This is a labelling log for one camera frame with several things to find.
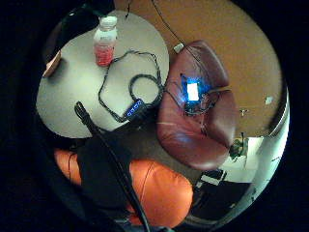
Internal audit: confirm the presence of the orange leather chair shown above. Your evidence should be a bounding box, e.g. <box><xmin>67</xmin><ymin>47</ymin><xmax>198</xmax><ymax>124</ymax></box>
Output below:
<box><xmin>53</xmin><ymin>147</ymin><xmax>194</xmax><ymax>229</ymax></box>

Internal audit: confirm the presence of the black device with blue lights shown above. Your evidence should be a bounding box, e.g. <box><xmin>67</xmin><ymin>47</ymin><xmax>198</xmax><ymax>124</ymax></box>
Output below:
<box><xmin>123</xmin><ymin>98</ymin><xmax>150</xmax><ymax>122</ymax></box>

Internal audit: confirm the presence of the maroon leather chair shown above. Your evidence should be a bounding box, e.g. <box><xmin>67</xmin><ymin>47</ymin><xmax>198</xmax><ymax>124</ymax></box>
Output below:
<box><xmin>155</xmin><ymin>40</ymin><xmax>239</xmax><ymax>171</ymax></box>

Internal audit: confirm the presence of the electronics board glowing blue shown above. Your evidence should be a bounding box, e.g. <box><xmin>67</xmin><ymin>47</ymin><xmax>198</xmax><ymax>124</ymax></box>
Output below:
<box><xmin>179</xmin><ymin>72</ymin><xmax>221</xmax><ymax>117</ymax></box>

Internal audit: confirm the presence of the black box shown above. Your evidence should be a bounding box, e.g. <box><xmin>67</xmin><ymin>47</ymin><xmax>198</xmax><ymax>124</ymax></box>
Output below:
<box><xmin>190</xmin><ymin>180</ymin><xmax>253</xmax><ymax>221</ymax></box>

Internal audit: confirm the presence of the clear bottle with pink drink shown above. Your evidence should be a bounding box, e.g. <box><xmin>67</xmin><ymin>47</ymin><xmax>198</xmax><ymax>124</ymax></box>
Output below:
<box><xmin>93</xmin><ymin>14</ymin><xmax>119</xmax><ymax>68</ymax></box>

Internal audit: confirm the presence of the green potted plant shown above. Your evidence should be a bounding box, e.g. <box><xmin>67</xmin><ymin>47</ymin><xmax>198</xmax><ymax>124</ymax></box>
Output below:
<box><xmin>229</xmin><ymin>136</ymin><xmax>249</xmax><ymax>160</ymax></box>

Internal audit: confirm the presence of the white cabinet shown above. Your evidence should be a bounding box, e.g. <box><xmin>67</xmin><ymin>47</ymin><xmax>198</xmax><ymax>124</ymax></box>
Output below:
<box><xmin>218</xmin><ymin>136</ymin><xmax>274</xmax><ymax>185</ymax></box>

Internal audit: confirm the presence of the braided black cable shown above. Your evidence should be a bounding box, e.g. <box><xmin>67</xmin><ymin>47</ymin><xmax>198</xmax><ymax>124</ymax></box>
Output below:
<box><xmin>98</xmin><ymin>49</ymin><xmax>166</xmax><ymax>124</ymax></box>

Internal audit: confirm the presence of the thin black floor cable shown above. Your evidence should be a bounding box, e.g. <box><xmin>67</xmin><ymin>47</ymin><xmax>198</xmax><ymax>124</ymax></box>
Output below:
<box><xmin>151</xmin><ymin>0</ymin><xmax>185</xmax><ymax>46</ymax></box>

